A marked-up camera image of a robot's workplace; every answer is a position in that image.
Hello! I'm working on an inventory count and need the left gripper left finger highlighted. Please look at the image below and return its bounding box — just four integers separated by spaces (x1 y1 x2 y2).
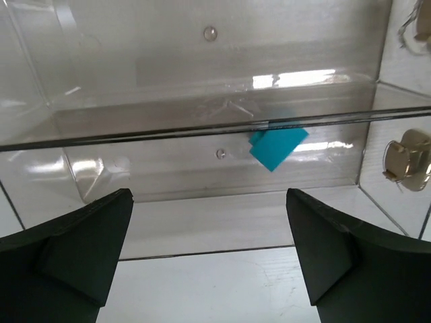
1 188 133 322

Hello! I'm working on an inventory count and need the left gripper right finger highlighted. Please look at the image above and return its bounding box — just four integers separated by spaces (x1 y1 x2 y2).
286 188 430 322

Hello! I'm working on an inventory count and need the teal lego brick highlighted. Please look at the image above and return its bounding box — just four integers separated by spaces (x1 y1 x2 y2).
248 121 309 172

